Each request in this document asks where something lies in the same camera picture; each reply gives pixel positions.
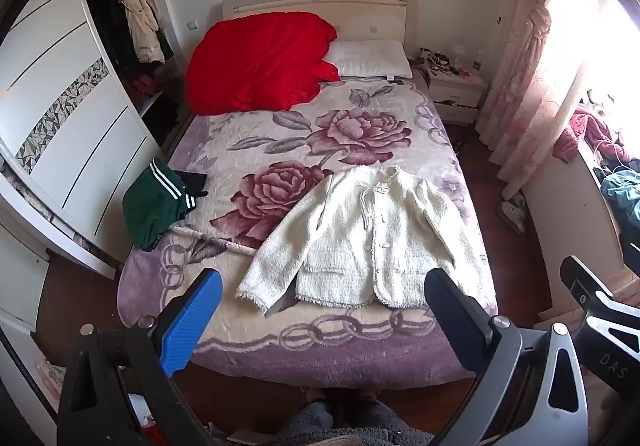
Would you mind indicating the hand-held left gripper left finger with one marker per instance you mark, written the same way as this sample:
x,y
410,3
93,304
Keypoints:
x,y
192,321

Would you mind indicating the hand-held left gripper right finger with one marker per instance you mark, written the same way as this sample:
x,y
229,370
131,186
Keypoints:
x,y
450,321

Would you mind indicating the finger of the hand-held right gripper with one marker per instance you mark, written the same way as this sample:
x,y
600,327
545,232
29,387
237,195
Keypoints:
x,y
582,278

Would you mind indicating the white fuzzy jacket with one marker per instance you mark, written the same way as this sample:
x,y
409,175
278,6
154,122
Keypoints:
x,y
350,236

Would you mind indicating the teal clothes pile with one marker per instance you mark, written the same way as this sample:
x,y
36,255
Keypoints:
x,y
622,196

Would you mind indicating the pink clothes pile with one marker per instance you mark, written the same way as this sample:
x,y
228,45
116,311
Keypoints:
x,y
592,128

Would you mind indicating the dark hanging clothes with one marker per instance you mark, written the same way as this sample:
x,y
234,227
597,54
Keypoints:
x,y
107,20

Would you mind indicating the white slippers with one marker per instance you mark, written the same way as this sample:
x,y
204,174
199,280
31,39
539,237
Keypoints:
x,y
515,215

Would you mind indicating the green pants with white stripes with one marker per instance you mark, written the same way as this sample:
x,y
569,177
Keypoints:
x,y
150,206

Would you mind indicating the black cloth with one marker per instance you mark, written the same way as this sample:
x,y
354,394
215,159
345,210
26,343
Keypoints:
x,y
195,182

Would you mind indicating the person's grey fuzzy clothing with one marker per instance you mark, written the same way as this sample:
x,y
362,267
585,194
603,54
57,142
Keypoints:
x,y
350,426

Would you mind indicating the pink floral curtain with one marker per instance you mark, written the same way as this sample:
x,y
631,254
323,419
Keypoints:
x,y
535,75

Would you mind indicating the white nightstand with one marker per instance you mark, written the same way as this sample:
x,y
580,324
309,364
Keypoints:
x,y
457,93

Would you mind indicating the red quilt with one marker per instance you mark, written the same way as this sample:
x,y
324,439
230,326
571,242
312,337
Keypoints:
x,y
260,60

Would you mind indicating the white pillow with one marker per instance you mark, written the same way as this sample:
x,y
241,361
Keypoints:
x,y
370,56

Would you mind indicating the white wardrobe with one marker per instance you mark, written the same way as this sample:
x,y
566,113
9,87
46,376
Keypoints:
x,y
65,75

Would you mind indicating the beige hanging coat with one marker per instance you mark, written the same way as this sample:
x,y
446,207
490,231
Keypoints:
x,y
140,20

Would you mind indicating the beige bed headboard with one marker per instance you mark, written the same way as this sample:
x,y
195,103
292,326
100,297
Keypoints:
x,y
360,5

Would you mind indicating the wall socket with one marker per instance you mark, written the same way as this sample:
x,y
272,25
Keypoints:
x,y
192,24

